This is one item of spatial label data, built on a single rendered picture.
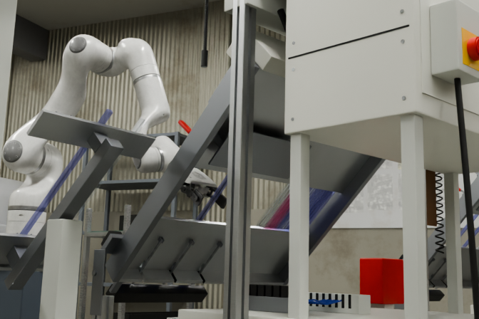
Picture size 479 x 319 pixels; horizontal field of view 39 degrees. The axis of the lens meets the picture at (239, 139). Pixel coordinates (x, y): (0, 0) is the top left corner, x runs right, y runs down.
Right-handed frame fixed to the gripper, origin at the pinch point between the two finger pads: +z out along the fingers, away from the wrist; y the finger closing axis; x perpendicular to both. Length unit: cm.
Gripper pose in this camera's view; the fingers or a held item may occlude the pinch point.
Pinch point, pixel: (211, 201)
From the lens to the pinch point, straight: 189.2
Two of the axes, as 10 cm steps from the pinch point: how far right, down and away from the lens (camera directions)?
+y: 7.1, 1.6, 6.8
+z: 5.5, 4.8, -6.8
